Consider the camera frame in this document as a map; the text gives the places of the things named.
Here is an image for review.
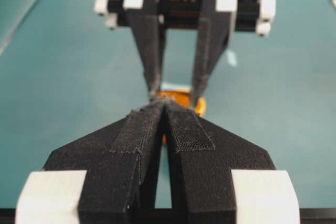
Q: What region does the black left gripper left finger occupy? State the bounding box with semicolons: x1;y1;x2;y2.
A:
15;103;165;224

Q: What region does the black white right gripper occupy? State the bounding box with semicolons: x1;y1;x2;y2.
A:
93;0;276;98

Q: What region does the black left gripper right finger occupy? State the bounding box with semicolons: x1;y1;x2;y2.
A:
165;102;300;223

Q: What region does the green table mat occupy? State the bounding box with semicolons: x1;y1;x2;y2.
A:
1;0;335;208

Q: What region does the orange block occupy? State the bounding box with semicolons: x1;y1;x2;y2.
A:
157;88;214;153

